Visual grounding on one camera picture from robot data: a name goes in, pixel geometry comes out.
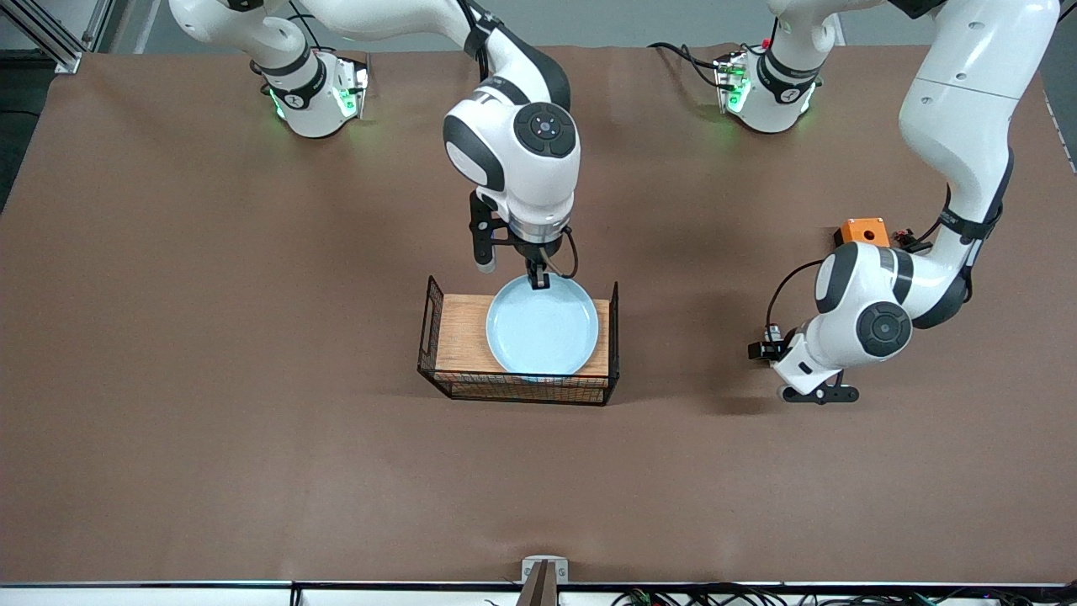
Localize light blue round plate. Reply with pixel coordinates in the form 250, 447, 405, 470
486, 274, 600, 376

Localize wooden board lid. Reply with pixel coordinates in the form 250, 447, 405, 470
435, 293, 611, 377

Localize brown table cover sheet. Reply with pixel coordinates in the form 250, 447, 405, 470
0, 42, 1077, 586

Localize black wire basket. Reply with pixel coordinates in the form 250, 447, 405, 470
416, 275, 621, 407

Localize orange button enclosure box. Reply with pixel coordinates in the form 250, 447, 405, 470
835, 217, 891, 250

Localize black arm base cable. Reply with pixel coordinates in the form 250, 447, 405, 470
648, 40, 729, 92

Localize black cable bundle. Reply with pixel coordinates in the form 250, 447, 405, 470
610, 583, 1077, 606

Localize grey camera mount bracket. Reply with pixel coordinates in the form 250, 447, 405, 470
522, 555, 569, 584

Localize grey camera pole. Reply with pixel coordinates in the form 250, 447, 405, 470
515, 562, 560, 606

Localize aluminium frame post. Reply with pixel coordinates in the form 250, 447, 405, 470
0, 0, 87, 75
80, 0, 135, 53

